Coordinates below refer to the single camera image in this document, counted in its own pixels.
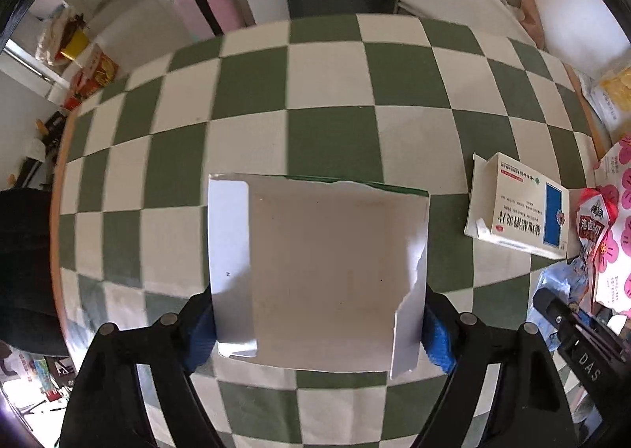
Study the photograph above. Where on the pink floral bag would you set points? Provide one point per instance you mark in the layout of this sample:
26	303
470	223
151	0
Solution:
618	251

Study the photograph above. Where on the white blue medicine box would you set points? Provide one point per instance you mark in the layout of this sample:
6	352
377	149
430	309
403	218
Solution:
517	211

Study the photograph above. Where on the yellow bin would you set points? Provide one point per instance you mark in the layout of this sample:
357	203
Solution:
74	44

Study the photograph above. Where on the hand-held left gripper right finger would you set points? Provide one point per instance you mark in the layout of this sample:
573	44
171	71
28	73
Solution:
436	337

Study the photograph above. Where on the peach cushion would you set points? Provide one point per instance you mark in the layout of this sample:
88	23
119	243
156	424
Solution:
532	16

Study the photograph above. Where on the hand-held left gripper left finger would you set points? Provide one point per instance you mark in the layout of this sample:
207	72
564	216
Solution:
199	334

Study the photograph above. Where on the light blue wrapper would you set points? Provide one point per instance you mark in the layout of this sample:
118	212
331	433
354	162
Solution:
559	280

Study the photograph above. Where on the green white checkered tablecloth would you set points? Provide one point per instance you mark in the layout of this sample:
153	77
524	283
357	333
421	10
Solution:
335	83

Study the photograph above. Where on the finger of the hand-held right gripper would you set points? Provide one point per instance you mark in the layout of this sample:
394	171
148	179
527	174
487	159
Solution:
614	322
552	312

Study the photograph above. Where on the black office chair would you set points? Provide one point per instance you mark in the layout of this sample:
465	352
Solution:
24	270

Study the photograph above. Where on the red carton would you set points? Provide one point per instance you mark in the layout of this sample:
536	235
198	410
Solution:
101	68
79	90

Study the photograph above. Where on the pile of bedding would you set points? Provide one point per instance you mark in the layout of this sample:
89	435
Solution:
52	34

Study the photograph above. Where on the red snack packet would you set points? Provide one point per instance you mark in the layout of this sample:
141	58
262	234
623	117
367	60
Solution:
594	221

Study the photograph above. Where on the yellow snack bag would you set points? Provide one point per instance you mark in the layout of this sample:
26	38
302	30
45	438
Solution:
616	93

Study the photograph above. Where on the green white medicine box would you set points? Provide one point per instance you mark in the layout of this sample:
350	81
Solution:
320	270

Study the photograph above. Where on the lilac suitcase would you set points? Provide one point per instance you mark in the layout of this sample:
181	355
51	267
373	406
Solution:
190	11

